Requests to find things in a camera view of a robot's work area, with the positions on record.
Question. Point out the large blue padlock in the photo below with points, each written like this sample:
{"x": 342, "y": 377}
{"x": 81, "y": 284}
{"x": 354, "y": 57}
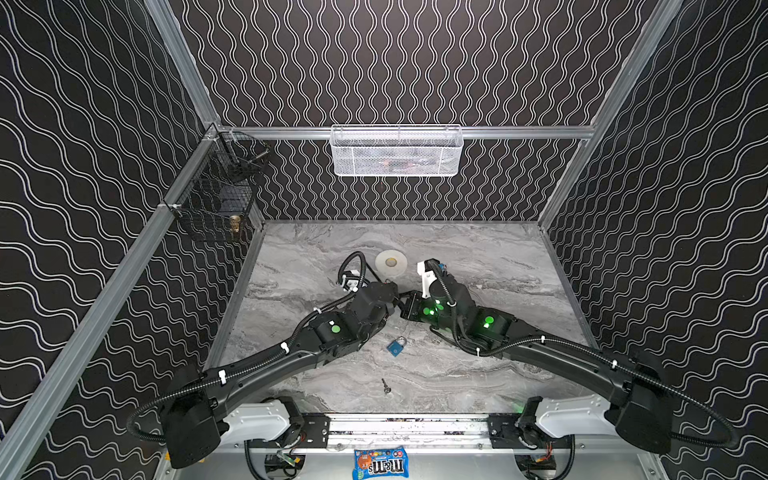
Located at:
{"x": 396, "y": 346}

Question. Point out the white wire basket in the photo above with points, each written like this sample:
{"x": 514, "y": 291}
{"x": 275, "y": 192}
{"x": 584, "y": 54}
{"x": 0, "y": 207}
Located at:
{"x": 393, "y": 150}

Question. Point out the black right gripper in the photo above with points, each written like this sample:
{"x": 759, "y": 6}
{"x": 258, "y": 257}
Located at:
{"x": 411, "y": 305}

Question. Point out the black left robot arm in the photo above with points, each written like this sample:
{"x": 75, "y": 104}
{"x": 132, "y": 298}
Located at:
{"x": 190, "y": 416}

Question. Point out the white tape roll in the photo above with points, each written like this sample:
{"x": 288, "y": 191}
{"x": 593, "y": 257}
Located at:
{"x": 391, "y": 264}

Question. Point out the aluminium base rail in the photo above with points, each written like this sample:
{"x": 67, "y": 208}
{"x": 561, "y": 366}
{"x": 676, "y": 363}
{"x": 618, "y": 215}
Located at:
{"x": 586, "y": 429}

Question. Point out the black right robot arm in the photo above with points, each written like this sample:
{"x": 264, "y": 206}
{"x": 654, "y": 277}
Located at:
{"x": 638, "y": 401}

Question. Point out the black wire basket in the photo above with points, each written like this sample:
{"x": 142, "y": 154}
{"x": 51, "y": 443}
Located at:
{"x": 225, "y": 184}

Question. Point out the brass padlock in basket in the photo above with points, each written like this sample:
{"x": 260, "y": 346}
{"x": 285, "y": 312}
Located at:
{"x": 235, "y": 224}

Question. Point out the candy bag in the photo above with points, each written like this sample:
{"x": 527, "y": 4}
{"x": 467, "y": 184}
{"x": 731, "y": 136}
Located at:
{"x": 380, "y": 463}

